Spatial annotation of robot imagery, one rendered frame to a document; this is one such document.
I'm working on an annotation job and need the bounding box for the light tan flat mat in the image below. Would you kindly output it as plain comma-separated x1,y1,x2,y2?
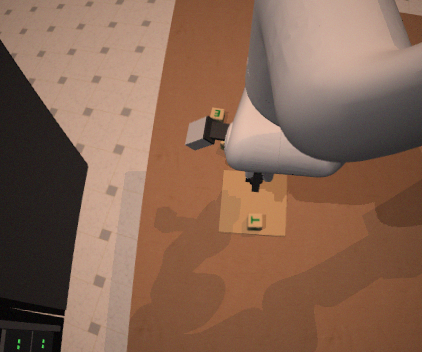
219,170,287,236

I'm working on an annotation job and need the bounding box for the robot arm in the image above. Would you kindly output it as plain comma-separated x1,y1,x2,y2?
185,0,422,177

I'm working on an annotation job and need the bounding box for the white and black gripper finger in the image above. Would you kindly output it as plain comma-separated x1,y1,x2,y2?
245,172,263,192

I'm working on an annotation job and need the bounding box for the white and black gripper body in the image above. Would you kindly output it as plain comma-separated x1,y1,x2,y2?
245,172,274,182

